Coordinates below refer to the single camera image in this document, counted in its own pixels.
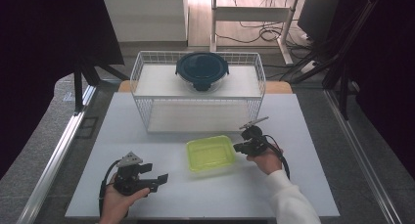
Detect dark monitor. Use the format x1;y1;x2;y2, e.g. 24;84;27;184
297;0;341;44

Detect round dark blue lidded container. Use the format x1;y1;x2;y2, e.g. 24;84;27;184
174;51;230;93

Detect white power strip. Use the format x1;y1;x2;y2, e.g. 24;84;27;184
299;60;318;74

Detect black floor cables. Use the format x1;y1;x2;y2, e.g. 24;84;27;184
216;0;316;46

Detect green rectangular plastic container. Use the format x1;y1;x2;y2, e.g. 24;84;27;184
185;134;237;178

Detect black stand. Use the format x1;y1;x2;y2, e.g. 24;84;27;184
289;0;380;121
72;54;130;116

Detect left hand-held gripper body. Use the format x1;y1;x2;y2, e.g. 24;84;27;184
112;151;152;197

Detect person's right hand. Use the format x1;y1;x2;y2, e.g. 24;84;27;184
246;147;284;176

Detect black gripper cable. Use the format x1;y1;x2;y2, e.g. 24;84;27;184
98;158;123;218
263;133;292;181

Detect dark curtain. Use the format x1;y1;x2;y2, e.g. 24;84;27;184
0;0;125;180
337;0;415;177

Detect aluminium rail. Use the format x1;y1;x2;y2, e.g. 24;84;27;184
324;89;403;224
16;84;98;224

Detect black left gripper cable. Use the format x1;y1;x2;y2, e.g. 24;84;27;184
98;158;123;218

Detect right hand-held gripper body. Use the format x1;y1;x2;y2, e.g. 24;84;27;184
238;115;270;157

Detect person's left hand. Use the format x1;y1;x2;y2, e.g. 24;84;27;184
99;174;152;224

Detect white cabinet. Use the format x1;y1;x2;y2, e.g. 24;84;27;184
102;0;190;43

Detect white wire basket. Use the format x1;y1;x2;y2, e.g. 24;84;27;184
129;50;267;134

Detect white desk frame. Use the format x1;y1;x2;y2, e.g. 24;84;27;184
209;0;300;67

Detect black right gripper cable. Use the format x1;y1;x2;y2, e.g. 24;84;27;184
263;133;292;181

